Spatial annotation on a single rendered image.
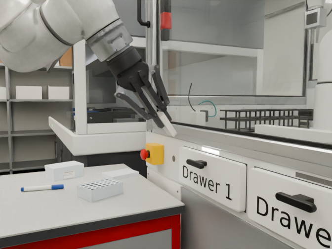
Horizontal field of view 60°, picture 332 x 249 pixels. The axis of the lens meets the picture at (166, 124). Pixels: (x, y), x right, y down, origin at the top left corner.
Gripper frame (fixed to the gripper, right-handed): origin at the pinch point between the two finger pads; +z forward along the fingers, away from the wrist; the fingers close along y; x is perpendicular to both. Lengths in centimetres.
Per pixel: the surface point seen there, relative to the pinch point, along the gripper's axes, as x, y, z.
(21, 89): 385, -31, -41
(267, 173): -22.0, 5.1, 13.6
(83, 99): 80, -4, -9
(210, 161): -2.5, 3.6, 14.7
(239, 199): -14.3, 0.4, 19.8
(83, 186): 28.0, -26.1, 8.6
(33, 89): 386, -19, -32
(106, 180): 32.4, -19.4, 13.4
